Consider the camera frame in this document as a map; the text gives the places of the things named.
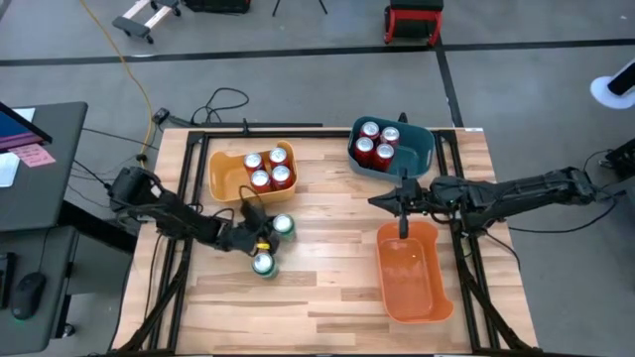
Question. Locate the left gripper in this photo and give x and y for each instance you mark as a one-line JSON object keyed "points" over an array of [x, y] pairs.
{"points": [[243, 240]]}

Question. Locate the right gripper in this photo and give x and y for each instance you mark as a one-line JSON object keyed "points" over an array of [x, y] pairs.
{"points": [[421, 204]]}

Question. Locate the green Sprite can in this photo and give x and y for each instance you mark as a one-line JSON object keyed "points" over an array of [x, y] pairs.
{"points": [[284, 224], [263, 263]]}

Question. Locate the red Coca-Cola can black figure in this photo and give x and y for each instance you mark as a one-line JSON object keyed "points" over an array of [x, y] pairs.
{"points": [[383, 150]]}

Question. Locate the orange Fanta can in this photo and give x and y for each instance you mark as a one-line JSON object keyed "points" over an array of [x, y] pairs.
{"points": [[281, 173], [253, 161], [278, 156], [260, 178]]}

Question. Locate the red Coca-Cola can black script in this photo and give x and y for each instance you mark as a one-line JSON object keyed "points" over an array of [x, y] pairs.
{"points": [[364, 145]]}

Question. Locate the mustard yellow plastic bin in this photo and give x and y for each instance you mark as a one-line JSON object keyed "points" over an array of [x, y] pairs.
{"points": [[225, 178]]}

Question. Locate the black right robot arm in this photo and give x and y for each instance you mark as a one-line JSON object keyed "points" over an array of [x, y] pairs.
{"points": [[521, 191]]}

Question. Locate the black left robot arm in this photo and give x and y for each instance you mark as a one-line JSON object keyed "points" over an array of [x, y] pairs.
{"points": [[173, 218]]}

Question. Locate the yellow tape tag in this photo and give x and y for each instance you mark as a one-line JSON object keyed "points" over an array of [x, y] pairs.
{"points": [[264, 245]]}

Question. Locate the teal plastic bin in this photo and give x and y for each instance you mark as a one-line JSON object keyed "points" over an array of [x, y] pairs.
{"points": [[417, 154]]}

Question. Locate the orange plastic bin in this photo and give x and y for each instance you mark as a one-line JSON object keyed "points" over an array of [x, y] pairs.
{"points": [[412, 287]]}

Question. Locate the small black power adapter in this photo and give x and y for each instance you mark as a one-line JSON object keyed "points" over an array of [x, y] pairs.
{"points": [[160, 115]]}

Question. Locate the red and black stool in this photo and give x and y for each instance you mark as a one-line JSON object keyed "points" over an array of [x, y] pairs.
{"points": [[414, 27]]}

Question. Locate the black tripod legs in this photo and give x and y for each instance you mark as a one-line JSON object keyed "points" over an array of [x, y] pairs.
{"points": [[322, 7]]}

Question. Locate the dark grey desk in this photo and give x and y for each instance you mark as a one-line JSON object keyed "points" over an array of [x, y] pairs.
{"points": [[49, 188], [49, 258]]}

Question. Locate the black equipment case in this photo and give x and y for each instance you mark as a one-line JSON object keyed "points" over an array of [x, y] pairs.
{"points": [[218, 5]]}

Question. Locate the black equipment box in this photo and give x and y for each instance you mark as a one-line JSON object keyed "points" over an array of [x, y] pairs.
{"points": [[622, 158]]}

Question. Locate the white round stand base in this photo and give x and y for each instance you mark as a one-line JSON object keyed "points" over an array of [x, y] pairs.
{"points": [[602, 96]]}

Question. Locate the grey wheeled dolly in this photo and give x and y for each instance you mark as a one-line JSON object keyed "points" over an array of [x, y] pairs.
{"points": [[134, 26]]}

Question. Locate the pink sticky note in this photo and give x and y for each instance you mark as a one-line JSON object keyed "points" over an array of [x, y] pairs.
{"points": [[32, 156]]}

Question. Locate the black computer mouse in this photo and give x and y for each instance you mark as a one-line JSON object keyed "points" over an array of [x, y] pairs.
{"points": [[29, 292]]}

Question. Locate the white paper sheet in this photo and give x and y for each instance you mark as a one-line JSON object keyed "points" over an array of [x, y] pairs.
{"points": [[7, 168], [27, 114]]}

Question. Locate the black keyboard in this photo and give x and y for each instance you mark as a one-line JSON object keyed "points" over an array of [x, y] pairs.
{"points": [[6, 277]]}

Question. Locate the open laptop blue screen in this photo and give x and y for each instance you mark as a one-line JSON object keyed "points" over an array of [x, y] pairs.
{"points": [[15, 129]]}

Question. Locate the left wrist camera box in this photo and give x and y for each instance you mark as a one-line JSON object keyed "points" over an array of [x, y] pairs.
{"points": [[254, 215]]}

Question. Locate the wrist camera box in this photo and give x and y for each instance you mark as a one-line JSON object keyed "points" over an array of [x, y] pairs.
{"points": [[254, 215], [419, 189]]}

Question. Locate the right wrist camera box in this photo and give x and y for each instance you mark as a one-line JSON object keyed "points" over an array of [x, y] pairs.
{"points": [[419, 189]]}

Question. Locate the small black mount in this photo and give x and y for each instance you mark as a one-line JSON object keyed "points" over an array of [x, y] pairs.
{"points": [[403, 119]]}

